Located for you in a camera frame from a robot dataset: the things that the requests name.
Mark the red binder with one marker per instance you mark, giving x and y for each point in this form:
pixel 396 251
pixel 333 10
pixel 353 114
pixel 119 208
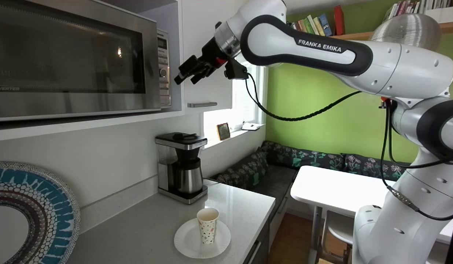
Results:
pixel 338 20

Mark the white microwave niche shelf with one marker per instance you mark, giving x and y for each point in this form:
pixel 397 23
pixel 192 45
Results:
pixel 88 123

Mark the long floral bench cushion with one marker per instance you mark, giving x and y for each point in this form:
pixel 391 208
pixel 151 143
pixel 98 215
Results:
pixel 308 158

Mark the small picture frame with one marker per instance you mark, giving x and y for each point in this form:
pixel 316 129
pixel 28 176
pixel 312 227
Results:
pixel 223 130

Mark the green book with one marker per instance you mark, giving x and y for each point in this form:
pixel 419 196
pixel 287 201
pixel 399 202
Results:
pixel 303 25

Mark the short floral bench cushion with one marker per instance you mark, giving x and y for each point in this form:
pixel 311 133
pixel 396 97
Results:
pixel 372 167

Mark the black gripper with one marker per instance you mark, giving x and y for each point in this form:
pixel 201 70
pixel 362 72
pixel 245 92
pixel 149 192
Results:
pixel 205 58

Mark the white dining table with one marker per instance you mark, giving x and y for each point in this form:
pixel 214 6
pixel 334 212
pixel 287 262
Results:
pixel 333 187

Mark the small white plate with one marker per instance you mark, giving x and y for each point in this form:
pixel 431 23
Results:
pixel 186 242

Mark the white cabinet door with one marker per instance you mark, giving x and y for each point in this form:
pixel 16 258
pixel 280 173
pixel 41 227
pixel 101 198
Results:
pixel 205 92

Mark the dotted paper cup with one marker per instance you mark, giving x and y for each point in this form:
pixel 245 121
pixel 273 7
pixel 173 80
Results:
pixel 207 226

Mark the row of books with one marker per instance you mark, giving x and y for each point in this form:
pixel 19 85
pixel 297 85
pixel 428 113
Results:
pixel 314 26

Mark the stainless microwave door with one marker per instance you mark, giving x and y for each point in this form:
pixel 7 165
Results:
pixel 64 58

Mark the silver ribbed pendant lamp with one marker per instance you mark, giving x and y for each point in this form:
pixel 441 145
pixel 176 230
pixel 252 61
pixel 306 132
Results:
pixel 410 29

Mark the blue book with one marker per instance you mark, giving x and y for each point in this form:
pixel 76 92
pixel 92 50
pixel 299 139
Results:
pixel 325 23

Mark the white storage box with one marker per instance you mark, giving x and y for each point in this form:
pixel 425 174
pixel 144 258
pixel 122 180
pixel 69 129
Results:
pixel 441 13

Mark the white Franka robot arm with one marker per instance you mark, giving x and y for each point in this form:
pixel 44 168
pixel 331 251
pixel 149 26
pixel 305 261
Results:
pixel 381 63

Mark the black steel coffee maker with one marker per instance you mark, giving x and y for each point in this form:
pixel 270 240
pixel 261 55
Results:
pixel 182 143

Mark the small white windowsill object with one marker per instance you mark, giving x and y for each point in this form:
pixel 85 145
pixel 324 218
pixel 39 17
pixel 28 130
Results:
pixel 251 126

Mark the stainless microwave body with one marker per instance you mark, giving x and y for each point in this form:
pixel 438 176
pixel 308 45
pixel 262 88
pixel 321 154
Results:
pixel 164 67

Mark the wooden chair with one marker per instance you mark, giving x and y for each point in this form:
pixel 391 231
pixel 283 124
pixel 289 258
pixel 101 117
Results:
pixel 338 234

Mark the steel coffee carafe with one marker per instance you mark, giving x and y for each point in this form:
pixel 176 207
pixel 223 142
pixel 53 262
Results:
pixel 189 176

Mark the blue patterned decorative plate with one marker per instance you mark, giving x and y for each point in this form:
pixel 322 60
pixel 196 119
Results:
pixel 50 209

